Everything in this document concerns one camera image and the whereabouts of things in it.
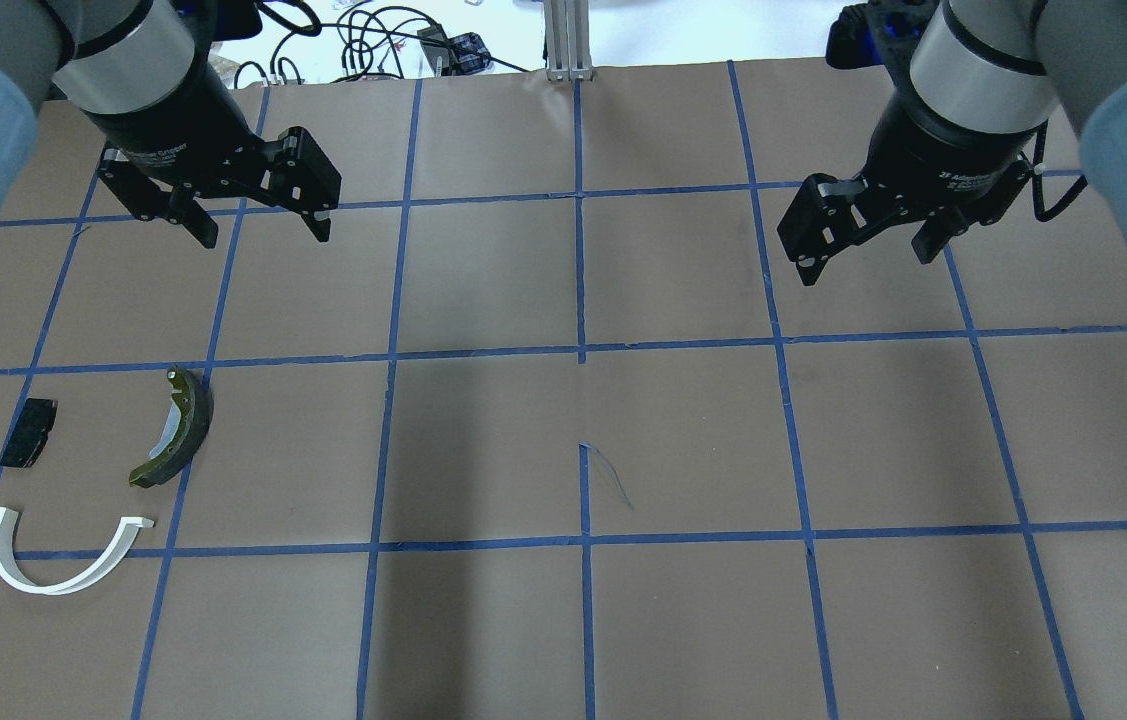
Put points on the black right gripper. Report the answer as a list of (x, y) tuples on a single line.
[(945, 150)]

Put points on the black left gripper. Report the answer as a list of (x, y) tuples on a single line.
[(171, 118)]

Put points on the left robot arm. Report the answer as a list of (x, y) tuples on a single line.
[(174, 137)]

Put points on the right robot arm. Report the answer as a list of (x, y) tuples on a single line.
[(990, 98)]

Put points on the green brake shoe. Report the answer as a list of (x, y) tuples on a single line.
[(185, 429)]

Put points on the black brake pad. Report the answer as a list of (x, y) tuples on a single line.
[(30, 432)]

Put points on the aluminium frame post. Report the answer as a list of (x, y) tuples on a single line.
[(567, 52)]

